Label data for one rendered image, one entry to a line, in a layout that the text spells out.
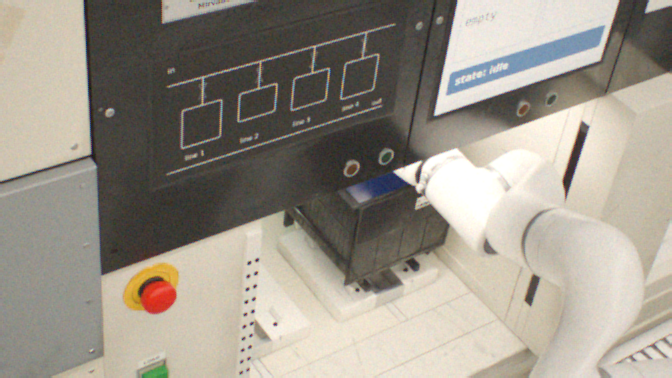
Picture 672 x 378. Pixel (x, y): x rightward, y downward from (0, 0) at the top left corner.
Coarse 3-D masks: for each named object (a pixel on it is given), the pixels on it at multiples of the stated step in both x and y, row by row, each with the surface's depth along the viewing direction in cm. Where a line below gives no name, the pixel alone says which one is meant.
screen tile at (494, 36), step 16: (480, 0) 121; (496, 0) 122; (512, 0) 124; (528, 0) 126; (464, 16) 121; (528, 16) 127; (464, 32) 122; (480, 32) 124; (496, 32) 126; (512, 32) 127; (528, 32) 129; (464, 48) 124; (480, 48) 126; (496, 48) 128
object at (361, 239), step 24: (336, 192) 166; (408, 192) 170; (288, 216) 188; (312, 216) 178; (336, 216) 171; (360, 216) 166; (384, 216) 170; (408, 216) 174; (432, 216) 178; (336, 240) 173; (360, 240) 170; (384, 240) 174; (408, 240) 178; (432, 240) 183; (336, 264) 176; (360, 264) 174; (384, 264) 179; (408, 264) 187
